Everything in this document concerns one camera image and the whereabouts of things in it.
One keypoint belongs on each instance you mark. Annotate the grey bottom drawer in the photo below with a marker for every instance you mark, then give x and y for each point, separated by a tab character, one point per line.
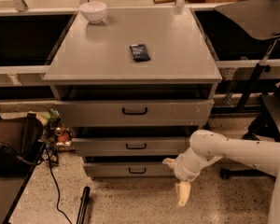
127	169

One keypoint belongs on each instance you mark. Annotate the wooden stick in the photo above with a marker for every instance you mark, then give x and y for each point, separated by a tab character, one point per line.
164	1

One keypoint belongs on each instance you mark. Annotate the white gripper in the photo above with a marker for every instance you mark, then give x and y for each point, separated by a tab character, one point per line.
179	169

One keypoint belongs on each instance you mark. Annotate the dark blue snack packet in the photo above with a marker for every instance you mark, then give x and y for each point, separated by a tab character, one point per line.
139	52

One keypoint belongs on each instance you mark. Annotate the white bowl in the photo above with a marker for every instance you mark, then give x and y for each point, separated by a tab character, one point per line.
93	12

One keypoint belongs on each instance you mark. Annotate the grey middle drawer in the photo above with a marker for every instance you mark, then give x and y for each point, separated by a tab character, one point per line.
130	146

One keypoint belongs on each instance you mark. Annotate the grey top drawer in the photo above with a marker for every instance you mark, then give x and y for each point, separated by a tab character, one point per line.
134	113

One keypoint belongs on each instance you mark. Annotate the grey drawer cabinet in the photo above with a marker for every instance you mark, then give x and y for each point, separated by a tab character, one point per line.
95	63

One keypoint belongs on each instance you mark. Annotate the grey drawer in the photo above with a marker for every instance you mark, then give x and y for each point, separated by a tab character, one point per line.
127	169
130	146
134	113

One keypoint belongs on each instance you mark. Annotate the pile of colourful objects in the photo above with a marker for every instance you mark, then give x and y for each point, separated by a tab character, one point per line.
56	136

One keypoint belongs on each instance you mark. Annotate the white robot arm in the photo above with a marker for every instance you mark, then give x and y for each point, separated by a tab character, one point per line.
206	148

